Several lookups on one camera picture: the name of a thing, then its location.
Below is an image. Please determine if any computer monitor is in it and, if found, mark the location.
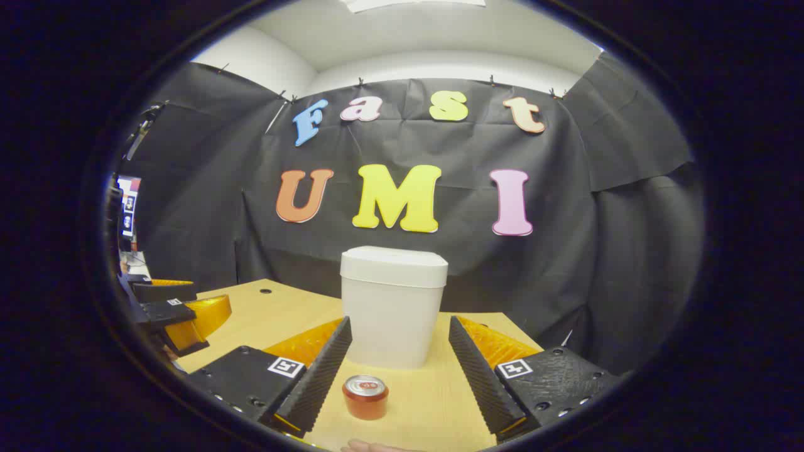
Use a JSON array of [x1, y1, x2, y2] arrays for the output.
[[117, 176, 143, 239]]

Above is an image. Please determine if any white side table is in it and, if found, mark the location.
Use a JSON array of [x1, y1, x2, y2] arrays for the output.
[[121, 251, 151, 280]]

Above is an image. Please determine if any white desktop garbage bin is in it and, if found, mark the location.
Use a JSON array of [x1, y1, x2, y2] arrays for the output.
[[340, 246, 449, 370]]

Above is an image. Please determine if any ceiling light panel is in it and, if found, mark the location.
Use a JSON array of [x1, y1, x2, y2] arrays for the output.
[[342, 0, 487, 14]]

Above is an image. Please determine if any wooden desktop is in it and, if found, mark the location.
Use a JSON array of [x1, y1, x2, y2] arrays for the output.
[[176, 278, 544, 452]]

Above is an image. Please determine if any black backdrop cloth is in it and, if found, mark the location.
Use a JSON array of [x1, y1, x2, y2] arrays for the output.
[[116, 53, 704, 377]]

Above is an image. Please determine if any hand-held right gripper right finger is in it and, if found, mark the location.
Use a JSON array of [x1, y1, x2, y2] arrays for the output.
[[448, 315, 632, 443]]

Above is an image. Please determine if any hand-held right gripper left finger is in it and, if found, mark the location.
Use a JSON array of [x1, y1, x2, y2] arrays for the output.
[[185, 316, 354, 439]]

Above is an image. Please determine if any red pop can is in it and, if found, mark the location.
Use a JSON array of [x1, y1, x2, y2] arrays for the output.
[[342, 375, 389, 421]]

